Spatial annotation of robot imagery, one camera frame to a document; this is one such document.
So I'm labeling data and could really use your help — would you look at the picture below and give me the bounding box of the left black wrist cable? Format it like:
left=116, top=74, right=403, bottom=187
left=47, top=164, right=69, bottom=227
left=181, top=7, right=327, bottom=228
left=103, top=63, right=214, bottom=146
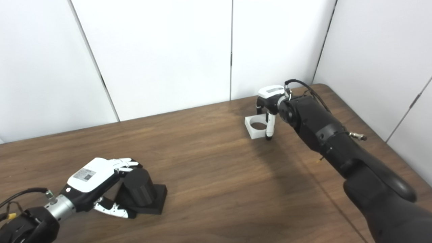
left=0, top=188, right=54, bottom=220

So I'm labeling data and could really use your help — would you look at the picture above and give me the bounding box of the white square piece with hole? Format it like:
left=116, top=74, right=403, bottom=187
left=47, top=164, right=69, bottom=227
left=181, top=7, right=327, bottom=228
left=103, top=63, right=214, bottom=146
left=245, top=114, right=270, bottom=139

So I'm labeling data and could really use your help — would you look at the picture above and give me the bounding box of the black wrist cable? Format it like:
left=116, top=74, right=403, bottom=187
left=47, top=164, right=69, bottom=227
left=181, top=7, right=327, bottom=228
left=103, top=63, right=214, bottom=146
left=284, top=79, right=333, bottom=113
left=0, top=188, right=54, bottom=220

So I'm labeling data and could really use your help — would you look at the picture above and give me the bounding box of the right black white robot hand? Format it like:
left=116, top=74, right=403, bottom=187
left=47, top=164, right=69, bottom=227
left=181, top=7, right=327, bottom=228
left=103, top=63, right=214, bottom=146
left=255, top=85, right=290, bottom=141

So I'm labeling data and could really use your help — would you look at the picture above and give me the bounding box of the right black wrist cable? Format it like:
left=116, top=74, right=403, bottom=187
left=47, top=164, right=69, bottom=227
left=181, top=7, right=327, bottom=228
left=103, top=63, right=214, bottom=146
left=284, top=79, right=333, bottom=113

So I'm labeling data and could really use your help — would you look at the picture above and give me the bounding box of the black cylindrical peg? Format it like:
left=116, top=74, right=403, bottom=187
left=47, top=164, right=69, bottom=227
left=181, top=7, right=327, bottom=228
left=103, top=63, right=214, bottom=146
left=115, top=168, right=168, bottom=215

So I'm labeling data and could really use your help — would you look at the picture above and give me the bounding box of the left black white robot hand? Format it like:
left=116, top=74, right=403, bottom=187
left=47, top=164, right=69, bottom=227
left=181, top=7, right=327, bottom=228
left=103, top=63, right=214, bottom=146
left=61, top=158, right=143, bottom=219

